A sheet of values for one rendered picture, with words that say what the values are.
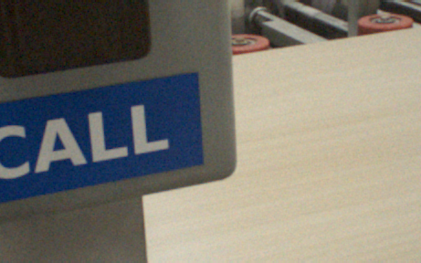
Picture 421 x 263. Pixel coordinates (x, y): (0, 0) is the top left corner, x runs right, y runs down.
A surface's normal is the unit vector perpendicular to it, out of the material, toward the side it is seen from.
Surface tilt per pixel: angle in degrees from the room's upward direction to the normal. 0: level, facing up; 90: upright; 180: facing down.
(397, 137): 0
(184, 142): 90
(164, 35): 90
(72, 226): 90
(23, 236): 90
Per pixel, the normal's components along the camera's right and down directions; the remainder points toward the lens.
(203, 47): 0.36, 0.30
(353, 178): -0.05, -0.94
